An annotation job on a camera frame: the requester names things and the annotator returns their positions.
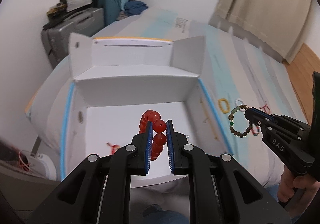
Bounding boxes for white pink bead bracelet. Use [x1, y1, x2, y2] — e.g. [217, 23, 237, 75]
[235, 98, 247, 113]

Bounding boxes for grey hard-shell suitcase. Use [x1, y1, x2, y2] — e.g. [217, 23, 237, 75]
[41, 8, 105, 68]

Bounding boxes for person's right hand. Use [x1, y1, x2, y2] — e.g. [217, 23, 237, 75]
[277, 167, 319, 206]

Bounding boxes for brown green bead bracelet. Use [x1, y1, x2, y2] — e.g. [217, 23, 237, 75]
[228, 104, 254, 139]

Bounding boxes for white cardboard box blue trim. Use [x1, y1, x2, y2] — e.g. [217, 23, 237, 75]
[60, 33, 233, 178]

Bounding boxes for red large bead bracelet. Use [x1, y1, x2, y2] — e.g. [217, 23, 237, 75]
[139, 109, 168, 162]

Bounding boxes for dark blue crumpled clothes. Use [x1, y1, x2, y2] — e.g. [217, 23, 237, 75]
[124, 1, 149, 16]

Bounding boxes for white device with red cables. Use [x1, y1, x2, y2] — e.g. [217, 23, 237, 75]
[18, 151, 57, 181]

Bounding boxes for beige curtain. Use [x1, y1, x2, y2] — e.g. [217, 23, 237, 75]
[208, 0, 312, 63]

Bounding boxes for yellow bead bracelet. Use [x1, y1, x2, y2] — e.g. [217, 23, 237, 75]
[217, 98, 230, 114]

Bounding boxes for red string bracelet gold charm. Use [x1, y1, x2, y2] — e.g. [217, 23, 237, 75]
[259, 101, 271, 114]

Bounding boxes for red cord bracelet gold tube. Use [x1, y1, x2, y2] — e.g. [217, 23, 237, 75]
[106, 142, 120, 155]

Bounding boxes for teal hard-shell suitcase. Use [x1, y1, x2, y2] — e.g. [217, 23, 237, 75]
[97, 0, 129, 26]

